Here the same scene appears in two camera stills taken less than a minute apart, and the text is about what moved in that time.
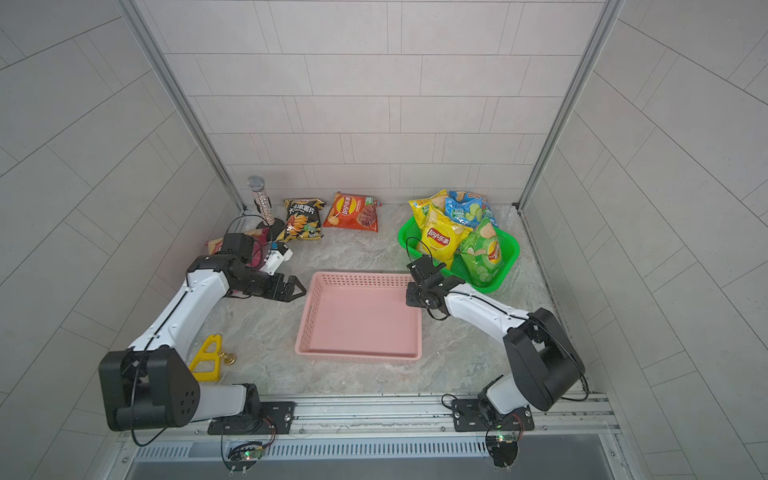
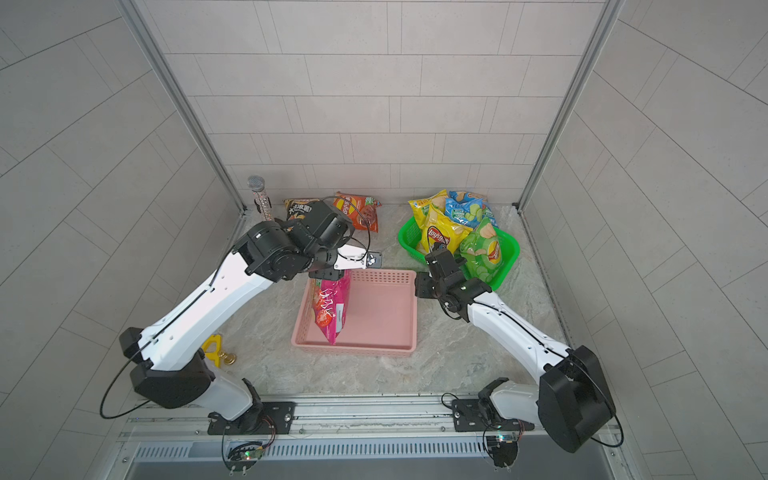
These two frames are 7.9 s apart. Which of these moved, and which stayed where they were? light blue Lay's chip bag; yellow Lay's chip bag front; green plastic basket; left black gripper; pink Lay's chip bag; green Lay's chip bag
Moved: left black gripper; pink Lay's chip bag
Stayed: green plastic basket; yellow Lay's chip bag front; green Lay's chip bag; light blue Lay's chip bag
